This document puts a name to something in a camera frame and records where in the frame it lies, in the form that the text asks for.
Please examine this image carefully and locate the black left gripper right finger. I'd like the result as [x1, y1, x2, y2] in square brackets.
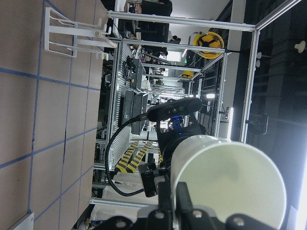
[176, 182, 193, 216]

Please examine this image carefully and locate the white ikea cup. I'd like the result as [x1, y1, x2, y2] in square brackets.
[170, 135, 286, 229]

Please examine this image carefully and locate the white wire cup rack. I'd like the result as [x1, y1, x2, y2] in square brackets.
[44, 7, 118, 60]

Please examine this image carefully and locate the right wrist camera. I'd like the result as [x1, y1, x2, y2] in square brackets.
[147, 97, 202, 122]

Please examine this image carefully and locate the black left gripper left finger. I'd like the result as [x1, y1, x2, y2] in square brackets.
[157, 182, 173, 217]

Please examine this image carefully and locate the yellow hard hat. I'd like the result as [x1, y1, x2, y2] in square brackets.
[193, 31, 224, 59]

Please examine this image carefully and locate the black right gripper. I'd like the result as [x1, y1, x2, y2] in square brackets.
[138, 115, 206, 197]

